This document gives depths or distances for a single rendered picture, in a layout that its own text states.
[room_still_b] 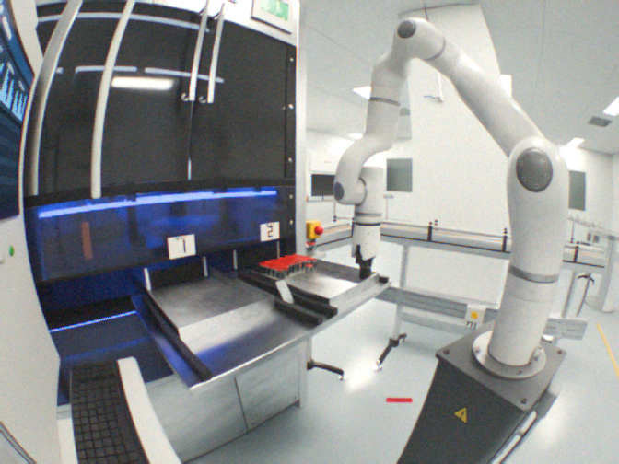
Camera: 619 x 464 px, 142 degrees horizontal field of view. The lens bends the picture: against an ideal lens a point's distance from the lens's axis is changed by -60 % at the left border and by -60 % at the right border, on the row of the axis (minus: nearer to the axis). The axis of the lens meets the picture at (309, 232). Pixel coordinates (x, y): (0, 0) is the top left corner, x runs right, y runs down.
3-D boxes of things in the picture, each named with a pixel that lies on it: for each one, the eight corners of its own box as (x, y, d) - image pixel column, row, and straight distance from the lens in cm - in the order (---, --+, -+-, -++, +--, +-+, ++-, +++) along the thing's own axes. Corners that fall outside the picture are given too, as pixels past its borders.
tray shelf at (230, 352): (130, 301, 87) (129, 295, 87) (290, 260, 117) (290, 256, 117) (192, 396, 47) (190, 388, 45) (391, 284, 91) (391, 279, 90)
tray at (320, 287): (248, 278, 90) (247, 269, 89) (302, 262, 106) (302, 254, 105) (329, 311, 67) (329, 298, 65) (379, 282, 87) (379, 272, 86)
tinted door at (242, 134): (189, 179, 81) (205, 17, 102) (292, 179, 105) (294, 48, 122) (190, 179, 80) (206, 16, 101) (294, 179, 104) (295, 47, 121)
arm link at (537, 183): (560, 272, 61) (568, 152, 60) (553, 299, 43) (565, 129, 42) (515, 261, 62) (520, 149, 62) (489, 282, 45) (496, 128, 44)
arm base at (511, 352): (554, 353, 69) (578, 274, 63) (521, 394, 53) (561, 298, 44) (498, 326, 73) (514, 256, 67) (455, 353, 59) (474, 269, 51)
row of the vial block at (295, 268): (271, 281, 86) (270, 267, 85) (309, 268, 98) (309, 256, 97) (275, 282, 85) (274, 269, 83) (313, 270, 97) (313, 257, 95)
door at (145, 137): (39, 193, 76) (82, 2, 98) (188, 179, 80) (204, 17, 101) (39, 193, 76) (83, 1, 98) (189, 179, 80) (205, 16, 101)
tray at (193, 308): (143, 292, 87) (141, 282, 86) (211, 275, 95) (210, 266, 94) (181, 342, 57) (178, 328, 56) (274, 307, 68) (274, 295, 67)
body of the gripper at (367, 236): (365, 216, 84) (364, 251, 86) (347, 219, 75) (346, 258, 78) (387, 219, 81) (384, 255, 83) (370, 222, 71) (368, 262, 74)
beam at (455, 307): (366, 296, 189) (367, 280, 184) (371, 293, 195) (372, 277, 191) (581, 340, 186) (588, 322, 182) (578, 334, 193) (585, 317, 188)
